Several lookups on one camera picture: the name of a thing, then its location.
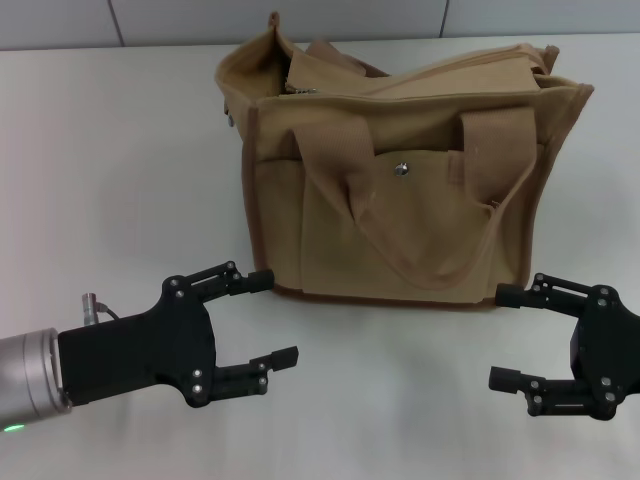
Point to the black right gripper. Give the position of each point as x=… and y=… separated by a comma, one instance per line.
x=610, y=350

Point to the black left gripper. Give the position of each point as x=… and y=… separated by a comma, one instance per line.
x=150, y=350

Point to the khaki canvas food bag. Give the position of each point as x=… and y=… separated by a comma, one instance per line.
x=400, y=225

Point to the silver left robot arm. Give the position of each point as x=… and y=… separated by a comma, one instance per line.
x=25, y=370

